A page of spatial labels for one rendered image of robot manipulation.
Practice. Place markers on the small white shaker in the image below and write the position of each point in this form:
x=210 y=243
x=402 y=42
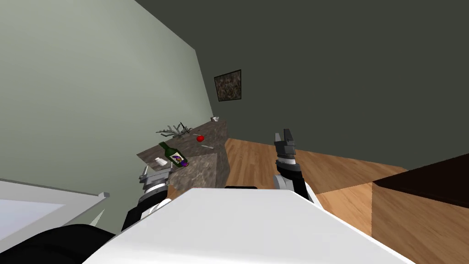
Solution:
x=160 y=161

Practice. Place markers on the grey branch ornament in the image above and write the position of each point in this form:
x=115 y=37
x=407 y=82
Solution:
x=175 y=130

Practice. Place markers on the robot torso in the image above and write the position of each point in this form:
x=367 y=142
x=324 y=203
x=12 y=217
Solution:
x=234 y=227

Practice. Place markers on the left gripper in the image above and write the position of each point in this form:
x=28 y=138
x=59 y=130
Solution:
x=155 y=177

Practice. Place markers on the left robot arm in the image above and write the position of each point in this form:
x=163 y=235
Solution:
x=55 y=245

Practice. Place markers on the wooden cabinet with dark top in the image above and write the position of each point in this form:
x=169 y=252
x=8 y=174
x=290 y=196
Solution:
x=421 y=216

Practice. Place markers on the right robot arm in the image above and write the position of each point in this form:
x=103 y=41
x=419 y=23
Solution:
x=291 y=178

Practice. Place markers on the silver knife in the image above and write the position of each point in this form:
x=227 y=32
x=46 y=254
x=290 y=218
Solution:
x=207 y=146

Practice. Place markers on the dark framed wall picture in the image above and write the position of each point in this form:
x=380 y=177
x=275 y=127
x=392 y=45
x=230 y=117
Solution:
x=228 y=85

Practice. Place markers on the green wine bottle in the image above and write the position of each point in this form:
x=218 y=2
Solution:
x=175 y=156

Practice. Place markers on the red apple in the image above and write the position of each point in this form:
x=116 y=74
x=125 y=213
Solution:
x=200 y=138

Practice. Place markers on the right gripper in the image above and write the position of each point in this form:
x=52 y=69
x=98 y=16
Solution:
x=285 y=148

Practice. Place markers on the brown marble counter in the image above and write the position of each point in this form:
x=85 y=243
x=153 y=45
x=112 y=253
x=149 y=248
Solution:
x=199 y=170

